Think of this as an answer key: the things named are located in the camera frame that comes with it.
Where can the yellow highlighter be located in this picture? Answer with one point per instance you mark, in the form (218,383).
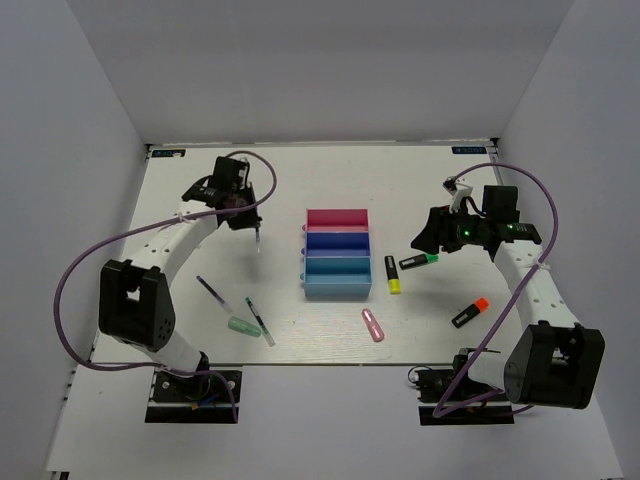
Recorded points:
(392,275)

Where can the pink eraser capsule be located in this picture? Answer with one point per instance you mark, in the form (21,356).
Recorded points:
(372,325)

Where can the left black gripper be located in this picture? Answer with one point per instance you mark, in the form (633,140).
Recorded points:
(253,220)

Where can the orange highlighter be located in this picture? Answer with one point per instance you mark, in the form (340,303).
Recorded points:
(476,308)

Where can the green pen refill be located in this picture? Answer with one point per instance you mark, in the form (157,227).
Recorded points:
(265,331)

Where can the pink bin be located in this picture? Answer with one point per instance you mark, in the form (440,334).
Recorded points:
(336,220)

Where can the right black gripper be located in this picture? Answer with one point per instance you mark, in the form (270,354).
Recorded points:
(437,231)

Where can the light blue bin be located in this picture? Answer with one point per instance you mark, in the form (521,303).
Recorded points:
(342,278)

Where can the dark blue bin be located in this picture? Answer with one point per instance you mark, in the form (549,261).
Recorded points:
(336,244)

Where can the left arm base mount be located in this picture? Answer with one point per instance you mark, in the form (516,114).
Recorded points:
(212,402)

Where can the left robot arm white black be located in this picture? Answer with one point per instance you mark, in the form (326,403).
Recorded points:
(135,305)

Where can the green eraser capsule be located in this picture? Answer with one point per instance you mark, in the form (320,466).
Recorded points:
(244,327)

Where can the green highlighter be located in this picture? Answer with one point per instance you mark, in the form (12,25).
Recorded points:
(416,261)

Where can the left corner label sticker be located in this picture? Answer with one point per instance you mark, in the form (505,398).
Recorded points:
(168,153)

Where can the right corner label sticker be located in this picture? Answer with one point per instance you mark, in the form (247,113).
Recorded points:
(468,150)

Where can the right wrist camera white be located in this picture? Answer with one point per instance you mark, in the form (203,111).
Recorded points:
(460,190)

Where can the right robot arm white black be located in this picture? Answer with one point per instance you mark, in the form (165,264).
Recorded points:
(556,360)

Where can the purple pen refill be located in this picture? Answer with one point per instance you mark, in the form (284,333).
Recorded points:
(219,299)

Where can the corner label sticker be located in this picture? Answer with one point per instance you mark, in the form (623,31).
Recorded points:
(468,150)
(168,153)

